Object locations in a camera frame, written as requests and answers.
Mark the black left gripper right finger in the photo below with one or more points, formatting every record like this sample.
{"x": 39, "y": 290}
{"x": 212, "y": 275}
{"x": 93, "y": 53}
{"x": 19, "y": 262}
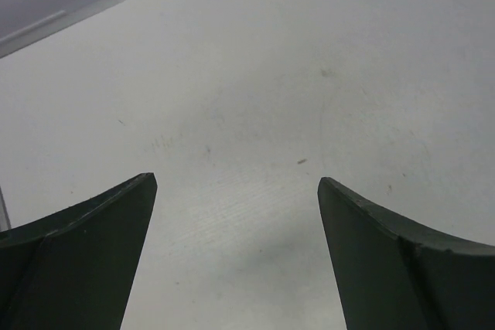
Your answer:
{"x": 394, "y": 273}

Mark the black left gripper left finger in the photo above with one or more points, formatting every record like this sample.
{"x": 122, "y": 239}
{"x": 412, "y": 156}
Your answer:
{"x": 74, "y": 269}

